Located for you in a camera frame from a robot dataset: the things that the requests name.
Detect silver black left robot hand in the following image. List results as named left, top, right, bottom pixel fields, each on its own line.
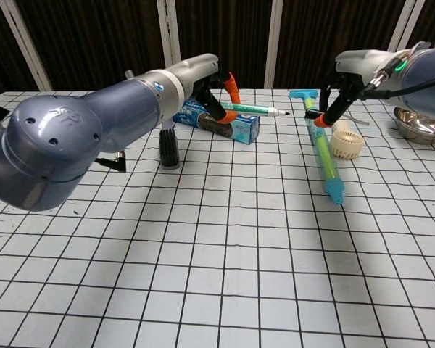
left=177, top=53, right=241, bottom=124

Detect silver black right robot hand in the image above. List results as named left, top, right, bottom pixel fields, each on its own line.
left=313, top=49, right=396, bottom=128

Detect green white marker body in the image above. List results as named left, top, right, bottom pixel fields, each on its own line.
left=220, top=102, right=291, bottom=117

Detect blue cookie box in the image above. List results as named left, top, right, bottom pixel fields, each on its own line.
left=172, top=96, right=261, bottom=145

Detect grey brush black bristles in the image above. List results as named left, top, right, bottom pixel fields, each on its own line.
left=158, top=121, right=181, bottom=170

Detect stainless steel bowl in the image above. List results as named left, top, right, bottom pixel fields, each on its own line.
left=393, top=107, right=435, bottom=146

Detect teal green water pump toy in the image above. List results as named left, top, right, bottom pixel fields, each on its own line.
left=288, top=89, right=347, bottom=208

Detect white black checkered tablecloth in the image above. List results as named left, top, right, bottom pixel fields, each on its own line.
left=0, top=88, right=435, bottom=348

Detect white screen frame post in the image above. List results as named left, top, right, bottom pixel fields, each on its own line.
left=387, top=0, right=426, bottom=54
left=155, top=0, right=184, bottom=72
left=0, top=0, right=54, bottom=91
left=264, top=0, right=284, bottom=90

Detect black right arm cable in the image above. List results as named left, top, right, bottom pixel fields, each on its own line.
left=358, top=74, right=435, bottom=99

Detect cream handheld fan with strap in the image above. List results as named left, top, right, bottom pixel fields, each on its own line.
left=329, top=115, right=370, bottom=160

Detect black angled cable plug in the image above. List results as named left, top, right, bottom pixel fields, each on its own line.
left=94, top=150, right=127, bottom=172

